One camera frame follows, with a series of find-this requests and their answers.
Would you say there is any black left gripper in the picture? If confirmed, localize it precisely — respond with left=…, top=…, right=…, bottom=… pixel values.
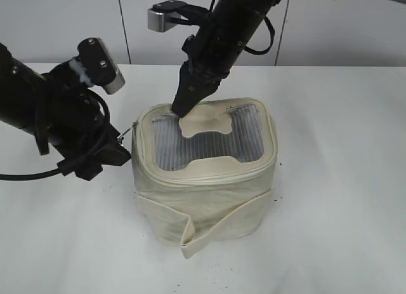
left=37, top=86, right=131, bottom=181

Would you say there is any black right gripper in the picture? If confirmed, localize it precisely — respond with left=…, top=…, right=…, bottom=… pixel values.
left=171, top=19, right=251, bottom=117

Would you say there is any metal zipper pull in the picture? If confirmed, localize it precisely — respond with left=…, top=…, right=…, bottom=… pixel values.
left=117, top=128, right=131, bottom=145

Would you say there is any cream white zippered bag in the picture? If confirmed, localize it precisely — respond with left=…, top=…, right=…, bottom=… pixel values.
left=132, top=98, right=278, bottom=258

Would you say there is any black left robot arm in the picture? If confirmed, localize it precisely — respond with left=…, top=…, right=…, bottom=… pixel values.
left=1, top=37, right=131, bottom=182

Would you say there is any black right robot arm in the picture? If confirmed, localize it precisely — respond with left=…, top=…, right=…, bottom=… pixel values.
left=166, top=0, right=281, bottom=117

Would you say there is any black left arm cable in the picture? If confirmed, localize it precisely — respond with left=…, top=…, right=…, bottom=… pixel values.
left=0, top=90, right=112, bottom=182

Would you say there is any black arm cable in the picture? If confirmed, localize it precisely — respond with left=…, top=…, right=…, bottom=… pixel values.
left=0, top=90, right=112, bottom=182
left=244, top=16, right=275, bottom=56

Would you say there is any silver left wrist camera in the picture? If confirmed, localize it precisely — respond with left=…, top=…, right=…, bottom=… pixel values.
left=77, top=37, right=126, bottom=95

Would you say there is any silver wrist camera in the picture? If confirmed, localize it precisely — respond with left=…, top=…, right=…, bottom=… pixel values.
left=147, top=0, right=189, bottom=33
left=77, top=37, right=126, bottom=95

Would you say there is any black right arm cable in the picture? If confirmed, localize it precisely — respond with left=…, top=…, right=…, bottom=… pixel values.
left=244, top=16, right=275, bottom=56

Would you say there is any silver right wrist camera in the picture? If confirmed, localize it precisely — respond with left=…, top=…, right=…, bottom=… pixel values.
left=147, top=0, right=189, bottom=33

